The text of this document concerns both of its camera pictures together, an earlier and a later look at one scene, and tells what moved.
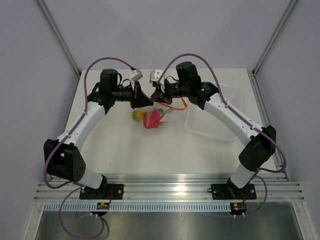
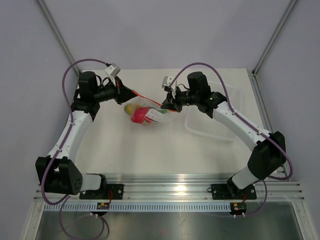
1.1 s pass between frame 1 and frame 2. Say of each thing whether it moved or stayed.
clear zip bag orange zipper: moved
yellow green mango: moved
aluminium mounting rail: stayed
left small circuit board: stayed
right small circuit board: stayed
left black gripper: moved
